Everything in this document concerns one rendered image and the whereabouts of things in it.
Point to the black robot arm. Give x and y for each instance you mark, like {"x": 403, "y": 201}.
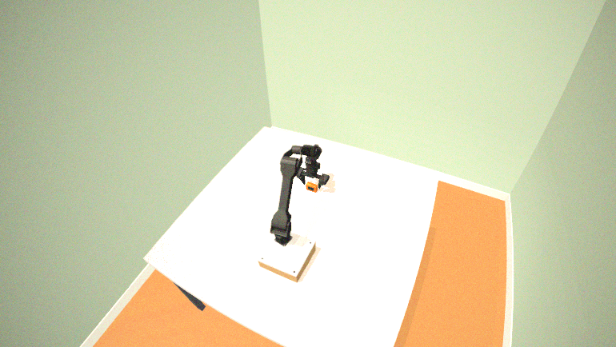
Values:
{"x": 280, "y": 225}

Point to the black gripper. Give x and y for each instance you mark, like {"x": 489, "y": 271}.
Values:
{"x": 323, "y": 179}

